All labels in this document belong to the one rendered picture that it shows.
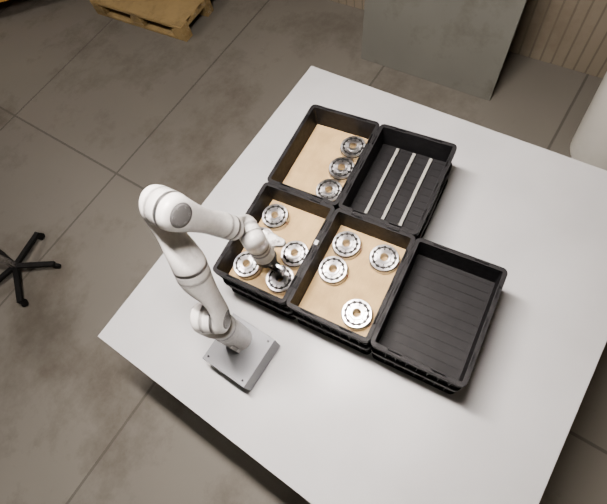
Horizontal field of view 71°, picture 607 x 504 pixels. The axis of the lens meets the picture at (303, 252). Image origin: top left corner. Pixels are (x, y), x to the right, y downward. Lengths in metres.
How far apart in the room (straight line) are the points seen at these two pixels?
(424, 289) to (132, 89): 2.89
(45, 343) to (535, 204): 2.68
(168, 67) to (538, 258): 3.00
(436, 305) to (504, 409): 0.39
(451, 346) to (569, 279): 0.54
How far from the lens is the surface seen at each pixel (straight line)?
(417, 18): 3.07
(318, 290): 1.52
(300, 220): 1.65
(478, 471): 1.59
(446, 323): 1.49
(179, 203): 0.97
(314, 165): 1.77
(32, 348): 3.05
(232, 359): 1.57
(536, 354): 1.67
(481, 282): 1.56
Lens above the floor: 2.26
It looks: 64 degrees down
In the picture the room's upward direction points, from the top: 21 degrees counter-clockwise
